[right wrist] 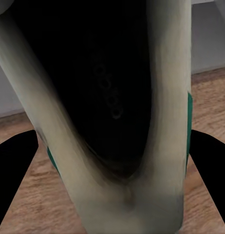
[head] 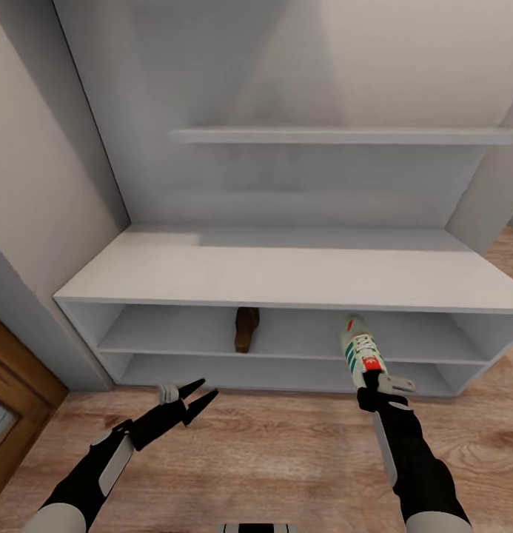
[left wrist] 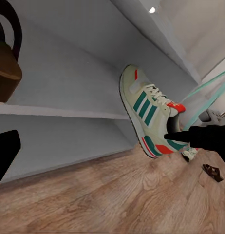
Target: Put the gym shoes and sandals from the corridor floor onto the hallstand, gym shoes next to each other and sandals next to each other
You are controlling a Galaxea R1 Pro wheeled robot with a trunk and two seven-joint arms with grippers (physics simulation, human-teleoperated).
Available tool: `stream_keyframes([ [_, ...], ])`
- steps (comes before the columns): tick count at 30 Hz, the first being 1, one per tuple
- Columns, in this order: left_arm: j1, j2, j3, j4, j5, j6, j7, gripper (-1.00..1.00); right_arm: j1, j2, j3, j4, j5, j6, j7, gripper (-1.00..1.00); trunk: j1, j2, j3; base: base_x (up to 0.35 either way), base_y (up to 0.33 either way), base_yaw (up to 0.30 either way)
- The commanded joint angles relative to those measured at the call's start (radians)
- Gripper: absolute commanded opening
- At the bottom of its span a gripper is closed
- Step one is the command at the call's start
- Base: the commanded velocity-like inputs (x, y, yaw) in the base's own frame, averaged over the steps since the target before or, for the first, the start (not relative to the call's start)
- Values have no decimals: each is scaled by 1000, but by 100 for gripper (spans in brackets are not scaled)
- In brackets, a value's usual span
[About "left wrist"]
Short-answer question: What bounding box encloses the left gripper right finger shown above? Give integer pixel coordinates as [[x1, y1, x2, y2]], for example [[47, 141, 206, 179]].
[[213, 129, 225, 162]]

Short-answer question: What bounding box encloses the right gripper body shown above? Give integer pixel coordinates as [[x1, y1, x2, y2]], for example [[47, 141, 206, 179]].
[[189, 125, 225, 151]]

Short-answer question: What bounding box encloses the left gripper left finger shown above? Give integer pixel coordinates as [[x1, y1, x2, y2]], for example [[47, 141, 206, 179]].
[[0, 130, 21, 182]]

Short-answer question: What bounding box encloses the gym shoe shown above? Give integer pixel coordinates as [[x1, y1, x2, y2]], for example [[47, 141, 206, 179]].
[[181, 147, 200, 162], [119, 64, 189, 158]]

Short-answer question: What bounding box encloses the sandal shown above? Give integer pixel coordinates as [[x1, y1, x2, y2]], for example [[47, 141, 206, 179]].
[[0, 0, 22, 104], [203, 164, 223, 182]]

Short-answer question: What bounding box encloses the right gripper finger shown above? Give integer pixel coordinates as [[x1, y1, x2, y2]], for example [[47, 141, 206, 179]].
[[164, 130, 190, 143]]

